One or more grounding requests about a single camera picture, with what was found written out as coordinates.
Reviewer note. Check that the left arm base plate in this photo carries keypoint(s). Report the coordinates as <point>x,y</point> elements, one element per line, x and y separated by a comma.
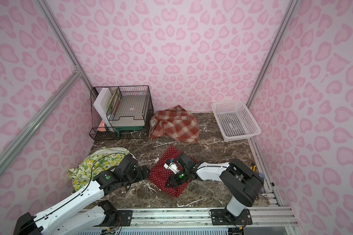
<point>117,218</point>

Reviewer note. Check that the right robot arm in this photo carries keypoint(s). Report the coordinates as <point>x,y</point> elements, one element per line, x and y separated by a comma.
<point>243,183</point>

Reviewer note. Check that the green book in basket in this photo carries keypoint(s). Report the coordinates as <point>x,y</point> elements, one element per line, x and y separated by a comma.
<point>114,102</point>

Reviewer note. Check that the white plastic basket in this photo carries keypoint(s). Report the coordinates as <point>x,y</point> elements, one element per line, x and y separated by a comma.
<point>234,120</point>

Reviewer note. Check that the green lemon print skirt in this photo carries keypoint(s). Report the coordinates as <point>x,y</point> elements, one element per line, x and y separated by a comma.
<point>100,160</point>

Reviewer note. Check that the aluminium front rail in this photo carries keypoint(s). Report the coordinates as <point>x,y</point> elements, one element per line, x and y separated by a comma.
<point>197,221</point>

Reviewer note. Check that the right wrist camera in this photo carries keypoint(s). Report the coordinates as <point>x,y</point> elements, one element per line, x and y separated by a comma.
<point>172,165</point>

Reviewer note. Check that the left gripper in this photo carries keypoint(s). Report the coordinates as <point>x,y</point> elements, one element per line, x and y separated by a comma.
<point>142,172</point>

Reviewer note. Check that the red polka dot skirt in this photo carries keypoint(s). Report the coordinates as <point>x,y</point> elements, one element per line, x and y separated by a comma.
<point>159,174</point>

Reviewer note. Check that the yellow black utility knife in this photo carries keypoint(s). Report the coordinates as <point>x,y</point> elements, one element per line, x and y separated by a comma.
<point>253,167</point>

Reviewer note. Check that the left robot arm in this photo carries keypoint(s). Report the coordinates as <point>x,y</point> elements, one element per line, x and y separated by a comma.
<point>65,218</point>

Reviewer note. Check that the white tray in basket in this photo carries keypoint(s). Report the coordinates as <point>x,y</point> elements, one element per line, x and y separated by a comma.
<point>132,111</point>

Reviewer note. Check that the white foam board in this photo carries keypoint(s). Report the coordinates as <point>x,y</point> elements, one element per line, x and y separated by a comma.
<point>101,104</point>

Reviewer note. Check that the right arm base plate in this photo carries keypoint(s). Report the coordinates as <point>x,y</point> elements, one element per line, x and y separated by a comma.
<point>223,217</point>

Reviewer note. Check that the red plaid skirt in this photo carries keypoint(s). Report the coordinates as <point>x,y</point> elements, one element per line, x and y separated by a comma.
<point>176,123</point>

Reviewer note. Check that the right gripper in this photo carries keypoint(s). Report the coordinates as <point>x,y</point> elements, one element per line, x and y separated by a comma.
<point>173,178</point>

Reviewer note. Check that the black wire basket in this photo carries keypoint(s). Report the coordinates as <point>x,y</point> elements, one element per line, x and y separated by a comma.
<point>97,131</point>

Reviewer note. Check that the green stand under tray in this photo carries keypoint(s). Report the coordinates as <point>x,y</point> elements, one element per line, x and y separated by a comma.
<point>122,131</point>

